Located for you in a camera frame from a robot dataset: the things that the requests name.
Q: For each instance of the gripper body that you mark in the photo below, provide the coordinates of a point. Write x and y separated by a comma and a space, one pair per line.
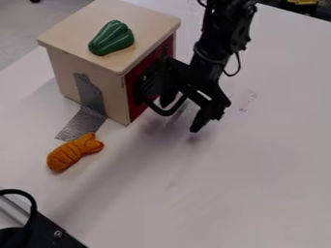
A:
202, 85

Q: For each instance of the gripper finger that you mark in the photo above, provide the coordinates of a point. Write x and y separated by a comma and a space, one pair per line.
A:
169, 92
201, 121

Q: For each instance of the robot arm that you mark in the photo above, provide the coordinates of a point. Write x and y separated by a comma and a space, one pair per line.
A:
217, 29

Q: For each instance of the green toy pepper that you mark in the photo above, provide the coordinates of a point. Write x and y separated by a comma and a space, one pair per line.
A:
111, 38

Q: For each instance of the grey tape strip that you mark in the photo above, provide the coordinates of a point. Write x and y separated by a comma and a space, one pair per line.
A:
86, 111

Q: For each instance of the cream cabinet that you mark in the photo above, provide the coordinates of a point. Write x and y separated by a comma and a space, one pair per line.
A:
82, 61

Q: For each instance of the orange toy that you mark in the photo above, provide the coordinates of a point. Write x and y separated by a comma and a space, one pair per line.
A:
71, 152

